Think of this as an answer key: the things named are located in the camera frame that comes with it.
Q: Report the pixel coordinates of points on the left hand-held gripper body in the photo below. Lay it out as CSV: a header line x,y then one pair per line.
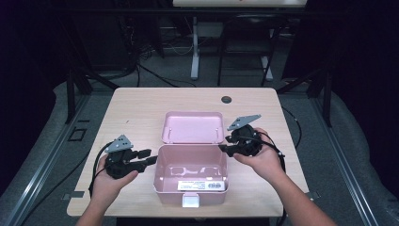
x,y
120,164

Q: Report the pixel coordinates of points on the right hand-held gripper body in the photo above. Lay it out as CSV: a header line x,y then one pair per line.
x,y
247,142

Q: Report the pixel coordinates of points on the pink plastic storage box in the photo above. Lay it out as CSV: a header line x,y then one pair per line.
x,y
191,160

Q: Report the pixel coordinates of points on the person's right hand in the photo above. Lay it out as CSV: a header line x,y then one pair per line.
x,y
266,161

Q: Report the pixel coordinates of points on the person's left hand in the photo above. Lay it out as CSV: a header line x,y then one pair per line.
x,y
105,188

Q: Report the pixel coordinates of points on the grey tape strip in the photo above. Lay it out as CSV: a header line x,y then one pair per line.
x,y
314,195
73,195

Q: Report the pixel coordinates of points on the black metal stand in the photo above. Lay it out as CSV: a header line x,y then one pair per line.
x,y
70,94
327,97

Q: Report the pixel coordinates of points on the white desk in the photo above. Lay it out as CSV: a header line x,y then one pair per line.
x,y
195,47

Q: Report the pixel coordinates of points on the black chair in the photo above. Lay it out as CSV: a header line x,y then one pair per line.
x,y
247,34

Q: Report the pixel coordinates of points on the metal floor rail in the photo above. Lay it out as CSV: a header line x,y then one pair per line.
x,y
345,163
47,163

